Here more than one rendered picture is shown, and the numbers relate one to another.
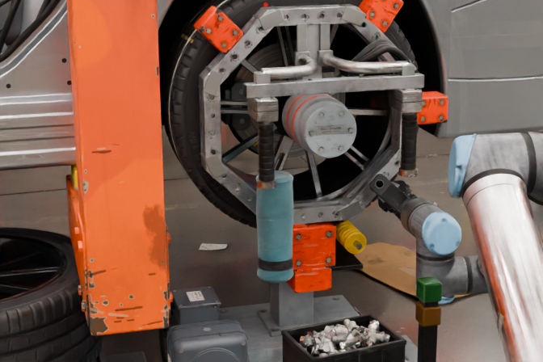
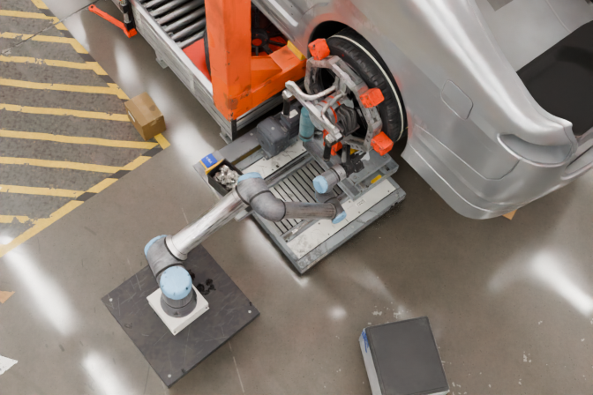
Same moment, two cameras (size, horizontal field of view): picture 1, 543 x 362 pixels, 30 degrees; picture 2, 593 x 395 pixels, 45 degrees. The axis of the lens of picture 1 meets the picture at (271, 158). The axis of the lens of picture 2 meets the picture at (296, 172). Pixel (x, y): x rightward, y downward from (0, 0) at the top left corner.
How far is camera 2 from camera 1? 346 cm
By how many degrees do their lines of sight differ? 63
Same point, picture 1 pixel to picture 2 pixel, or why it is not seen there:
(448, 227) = (319, 185)
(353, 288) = not seen: hidden behind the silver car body
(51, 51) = (288, 0)
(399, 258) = not seen: hidden behind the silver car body
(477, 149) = (243, 182)
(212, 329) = (273, 130)
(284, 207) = (304, 122)
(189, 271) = not seen: hidden behind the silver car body
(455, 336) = (439, 214)
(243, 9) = (335, 48)
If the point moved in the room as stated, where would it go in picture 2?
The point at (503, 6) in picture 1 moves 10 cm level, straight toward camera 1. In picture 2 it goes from (436, 144) to (416, 146)
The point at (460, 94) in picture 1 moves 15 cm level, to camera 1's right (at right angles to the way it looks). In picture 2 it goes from (410, 152) to (424, 175)
